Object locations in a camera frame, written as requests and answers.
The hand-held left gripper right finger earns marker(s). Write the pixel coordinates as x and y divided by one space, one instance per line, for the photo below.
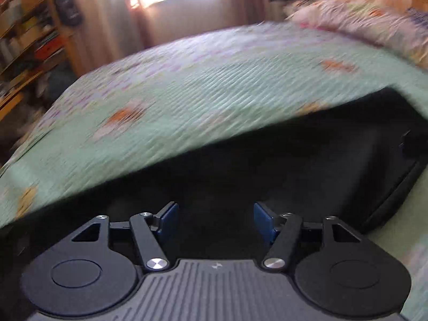
262 220

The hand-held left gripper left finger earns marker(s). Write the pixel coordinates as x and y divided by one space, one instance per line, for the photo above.
170 219

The black sweatpants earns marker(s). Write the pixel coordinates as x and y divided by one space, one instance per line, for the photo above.
234 174

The green quilted bee bedspread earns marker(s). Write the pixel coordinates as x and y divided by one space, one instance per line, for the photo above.
200 90

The floral white duvet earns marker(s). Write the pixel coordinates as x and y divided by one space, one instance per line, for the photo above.
351 20

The wooden bookshelf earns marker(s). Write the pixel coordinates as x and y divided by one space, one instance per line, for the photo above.
33 40

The black hanging bag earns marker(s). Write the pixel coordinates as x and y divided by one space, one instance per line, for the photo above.
68 10

